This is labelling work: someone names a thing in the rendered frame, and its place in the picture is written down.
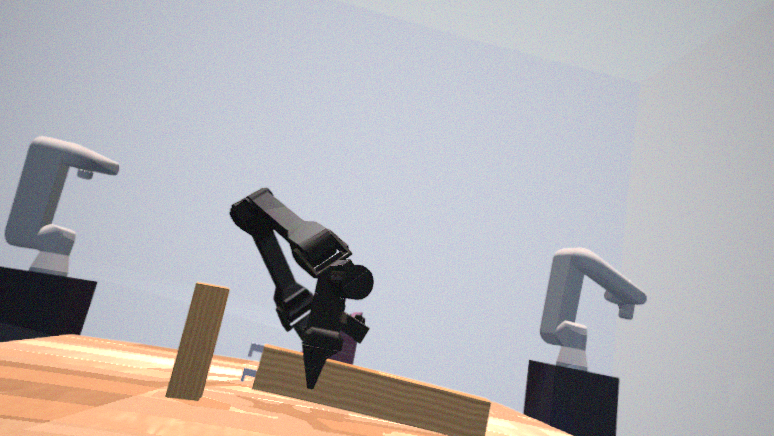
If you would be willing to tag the wooden rail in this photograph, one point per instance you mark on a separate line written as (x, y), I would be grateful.
(369, 392)

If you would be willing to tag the brown wooden post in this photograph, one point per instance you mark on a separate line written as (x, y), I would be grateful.
(194, 357)

